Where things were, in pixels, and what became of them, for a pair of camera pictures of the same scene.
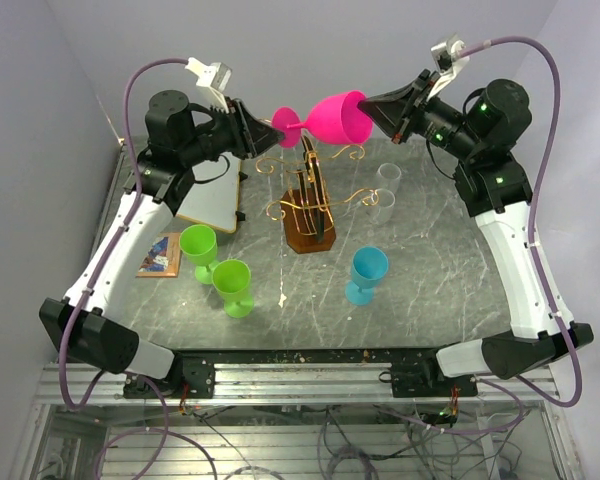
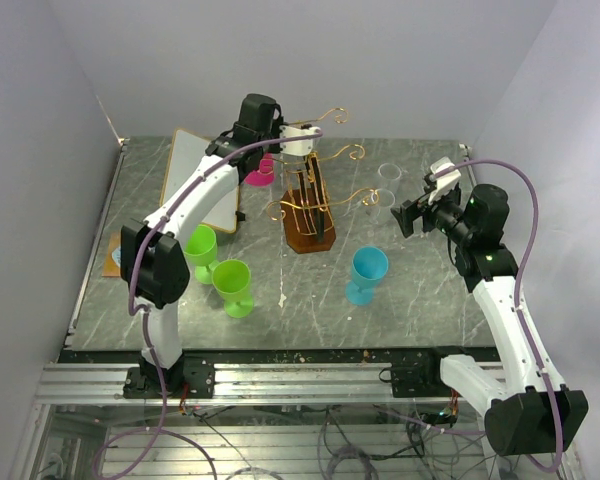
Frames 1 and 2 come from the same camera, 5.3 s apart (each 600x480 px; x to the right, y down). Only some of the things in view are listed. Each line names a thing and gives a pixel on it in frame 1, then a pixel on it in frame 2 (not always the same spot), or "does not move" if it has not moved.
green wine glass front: (232, 280) does not move
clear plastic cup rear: (389, 175) does not move
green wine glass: (198, 244) does not move
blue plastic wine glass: (369, 266) does not move
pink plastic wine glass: (337, 118) to (264, 176)
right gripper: (390, 109) to (409, 211)
